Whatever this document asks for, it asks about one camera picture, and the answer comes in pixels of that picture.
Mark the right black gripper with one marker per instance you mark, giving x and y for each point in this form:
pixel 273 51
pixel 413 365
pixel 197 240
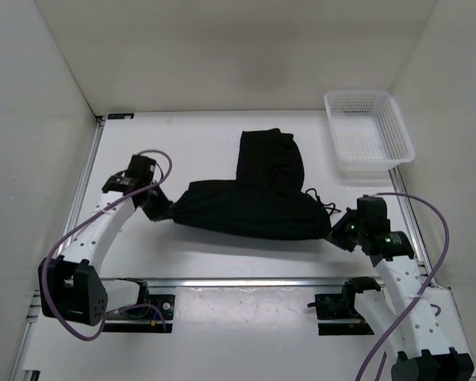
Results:
pixel 335 235

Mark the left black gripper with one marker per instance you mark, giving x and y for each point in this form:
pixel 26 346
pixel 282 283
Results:
pixel 162 210

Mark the black shorts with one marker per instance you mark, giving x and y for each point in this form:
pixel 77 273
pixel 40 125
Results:
pixel 265 200

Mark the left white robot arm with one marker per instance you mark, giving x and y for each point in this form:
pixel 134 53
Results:
pixel 71 289

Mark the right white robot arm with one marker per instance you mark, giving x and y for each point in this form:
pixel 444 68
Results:
pixel 411 329

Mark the white perforated plastic basket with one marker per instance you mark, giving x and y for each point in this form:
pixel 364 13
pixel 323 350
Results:
pixel 368 132

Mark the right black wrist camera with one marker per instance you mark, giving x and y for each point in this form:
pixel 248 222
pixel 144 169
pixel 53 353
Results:
pixel 372 216

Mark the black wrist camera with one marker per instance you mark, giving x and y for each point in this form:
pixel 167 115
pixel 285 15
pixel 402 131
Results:
pixel 372 216
pixel 141 168

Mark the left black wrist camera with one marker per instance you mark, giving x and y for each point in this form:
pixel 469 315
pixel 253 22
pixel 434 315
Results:
pixel 141 168

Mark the aluminium front rail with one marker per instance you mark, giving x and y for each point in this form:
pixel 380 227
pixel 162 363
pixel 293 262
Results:
pixel 243 282

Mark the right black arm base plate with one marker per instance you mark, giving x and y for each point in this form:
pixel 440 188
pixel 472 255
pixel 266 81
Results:
pixel 336 318

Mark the black corner bracket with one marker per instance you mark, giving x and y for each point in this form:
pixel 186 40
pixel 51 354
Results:
pixel 120 116

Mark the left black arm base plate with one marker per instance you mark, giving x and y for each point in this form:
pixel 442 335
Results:
pixel 140 309

